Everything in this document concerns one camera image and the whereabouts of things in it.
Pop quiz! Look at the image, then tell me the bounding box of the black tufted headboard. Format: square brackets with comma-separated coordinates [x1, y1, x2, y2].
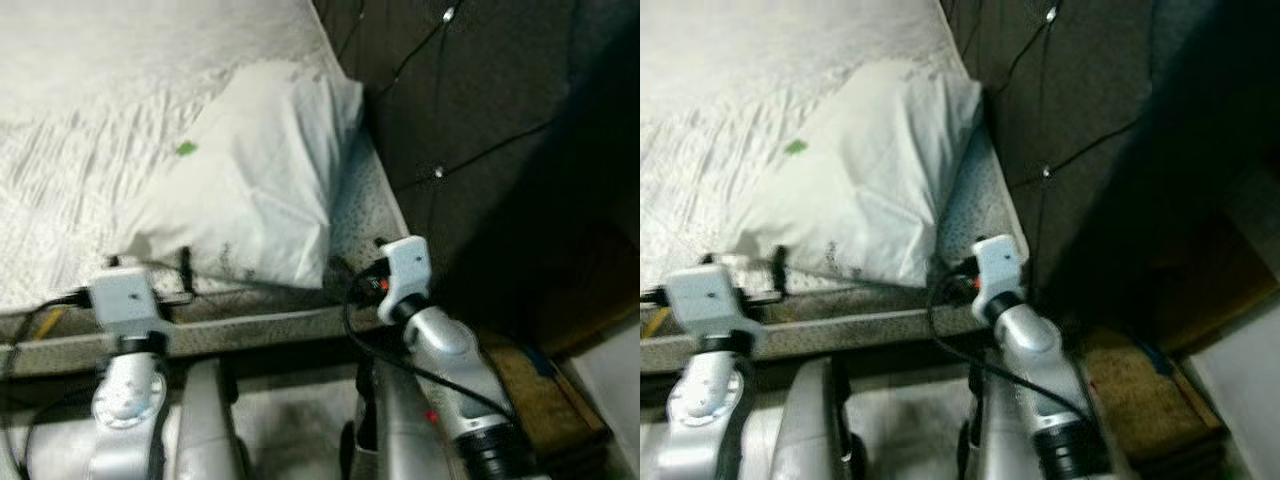
[940, 0, 1280, 351]
[312, 0, 641, 351]

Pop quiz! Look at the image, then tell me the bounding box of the grey patterned mattress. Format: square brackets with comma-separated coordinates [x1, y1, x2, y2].
[0, 0, 411, 376]
[640, 0, 1031, 376]

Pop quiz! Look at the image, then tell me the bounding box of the brown floor mat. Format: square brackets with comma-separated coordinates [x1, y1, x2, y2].
[478, 330, 613, 471]
[1080, 325, 1229, 466]

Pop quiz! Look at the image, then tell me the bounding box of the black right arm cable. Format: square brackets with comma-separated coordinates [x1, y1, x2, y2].
[925, 275, 1091, 421]
[342, 275, 501, 421]

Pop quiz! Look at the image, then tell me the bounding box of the grey robot right leg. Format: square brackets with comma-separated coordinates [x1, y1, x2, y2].
[960, 365, 1051, 480]
[340, 358, 451, 480]

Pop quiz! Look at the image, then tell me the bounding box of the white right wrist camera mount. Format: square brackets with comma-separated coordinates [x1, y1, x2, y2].
[378, 236, 433, 316]
[972, 235, 1026, 313]

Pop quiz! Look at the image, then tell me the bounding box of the white furniture panel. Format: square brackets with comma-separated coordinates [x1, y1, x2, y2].
[1185, 300, 1280, 480]
[575, 320, 641, 480]

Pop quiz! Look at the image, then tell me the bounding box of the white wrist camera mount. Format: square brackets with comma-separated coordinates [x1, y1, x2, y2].
[378, 236, 433, 316]
[665, 264, 751, 336]
[88, 266, 173, 336]
[972, 235, 1026, 313]

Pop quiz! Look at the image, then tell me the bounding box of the white pillow green tree print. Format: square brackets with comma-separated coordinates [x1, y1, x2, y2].
[735, 60, 986, 291]
[108, 62, 366, 291]

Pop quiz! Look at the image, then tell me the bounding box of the grey robot leg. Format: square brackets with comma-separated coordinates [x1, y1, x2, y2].
[780, 358, 851, 480]
[175, 358, 251, 480]
[960, 365, 1051, 480]
[340, 358, 451, 480]

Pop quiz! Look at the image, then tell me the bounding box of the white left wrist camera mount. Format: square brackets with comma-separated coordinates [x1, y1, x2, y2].
[665, 264, 751, 336]
[88, 266, 173, 336]

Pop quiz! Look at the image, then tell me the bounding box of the grey robot left leg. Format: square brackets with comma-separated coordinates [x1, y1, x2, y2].
[780, 358, 851, 480]
[175, 358, 251, 480]

